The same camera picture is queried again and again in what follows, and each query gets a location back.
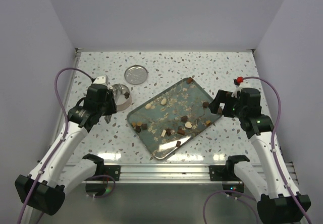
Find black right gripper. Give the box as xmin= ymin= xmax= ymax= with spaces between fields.
xmin=208 ymin=89 xmax=246 ymax=119

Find metal serving tongs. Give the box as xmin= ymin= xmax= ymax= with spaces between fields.
xmin=104 ymin=88 xmax=118 ymax=124

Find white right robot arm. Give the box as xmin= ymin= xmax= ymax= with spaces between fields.
xmin=209 ymin=88 xmax=311 ymax=223

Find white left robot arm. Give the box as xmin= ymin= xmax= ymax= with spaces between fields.
xmin=15 ymin=84 xmax=121 ymax=215

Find dark heart chocolate right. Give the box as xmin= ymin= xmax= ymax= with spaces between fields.
xmin=202 ymin=102 xmax=209 ymax=108

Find dark square chocolate left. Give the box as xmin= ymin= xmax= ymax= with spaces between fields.
xmin=141 ymin=124 xmax=148 ymax=130

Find dark cup chocolate lower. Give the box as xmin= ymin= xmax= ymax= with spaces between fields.
xmin=166 ymin=128 xmax=172 ymax=136

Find round metal tin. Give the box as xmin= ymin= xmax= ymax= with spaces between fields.
xmin=109 ymin=84 xmax=132 ymax=111

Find round metal tin lid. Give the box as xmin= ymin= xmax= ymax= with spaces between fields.
xmin=124 ymin=65 xmax=148 ymax=85

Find blossom pattern teal tray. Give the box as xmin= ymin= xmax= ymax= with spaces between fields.
xmin=127 ymin=77 xmax=221 ymax=160

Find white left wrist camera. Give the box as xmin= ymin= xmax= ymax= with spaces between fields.
xmin=92 ymin=75 xmax=109 ymax=86

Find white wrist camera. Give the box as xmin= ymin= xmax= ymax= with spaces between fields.
xmin=231 ymin=77 xmax=248 ymax=98
xmin=92 ymin=75 xmax=109 ymax=86

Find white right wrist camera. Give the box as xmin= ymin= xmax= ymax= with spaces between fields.
xmin=231 ymin=77 xmax=248 ymax=98

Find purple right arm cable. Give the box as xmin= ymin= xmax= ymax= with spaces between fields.
xmin=201 ymin=76 xmax=313 ymax=224

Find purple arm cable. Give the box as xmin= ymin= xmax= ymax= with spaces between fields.
xmin=15 ymin=67 xmax=117 ymax=224
xmin=201 ymin=76 xmax=313 ymax=224

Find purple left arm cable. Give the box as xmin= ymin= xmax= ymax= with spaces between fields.
xmin=15 ymin=67 xmax=117 ymax=224

